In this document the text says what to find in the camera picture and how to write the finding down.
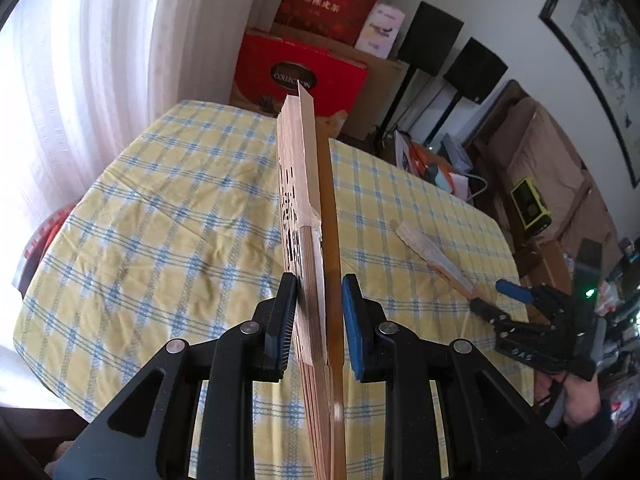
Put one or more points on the large cardboard carton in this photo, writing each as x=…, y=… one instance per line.
x=381, y=80

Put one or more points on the green black portable speaker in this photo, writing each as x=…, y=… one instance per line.
x=531, y=208

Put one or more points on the person's right hand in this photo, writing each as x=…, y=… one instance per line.
x=582, y=399

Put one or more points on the pink tissue pack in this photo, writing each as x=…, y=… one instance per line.
x=380, y=30

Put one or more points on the right black loudspeaker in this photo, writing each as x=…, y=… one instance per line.
x=475, y=72

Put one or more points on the framed landscape painting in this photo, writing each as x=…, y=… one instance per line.
x=602, y=37

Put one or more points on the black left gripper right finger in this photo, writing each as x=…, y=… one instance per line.
x=362, y=316

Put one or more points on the left black loudspeaker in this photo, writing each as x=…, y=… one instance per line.
x=429, y=39

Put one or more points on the dark wooden side table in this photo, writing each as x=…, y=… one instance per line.
x=543, y=264

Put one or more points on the red gift box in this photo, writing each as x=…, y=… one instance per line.
x=269, y=69

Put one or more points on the carved wooden folding fan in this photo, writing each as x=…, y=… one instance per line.
x=311, y=252

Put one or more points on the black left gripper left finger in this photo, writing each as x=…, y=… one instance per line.
x=275, y=317

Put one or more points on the yellow plaid bed cover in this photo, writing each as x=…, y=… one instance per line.
x=180, y=238

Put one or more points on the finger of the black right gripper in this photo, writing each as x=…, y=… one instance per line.
x=517, y=292
x=488, y=312

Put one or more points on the white sheer curtain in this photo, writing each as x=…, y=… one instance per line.
x=81, y=78

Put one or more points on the black loudspeaker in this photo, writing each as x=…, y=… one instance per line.
x=429, y=39
x=475, y=72

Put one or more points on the pale wooden folding fan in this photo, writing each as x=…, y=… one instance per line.
x=436, y=260

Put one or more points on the brown fabric sofa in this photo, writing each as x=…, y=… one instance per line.
x=518, y=138

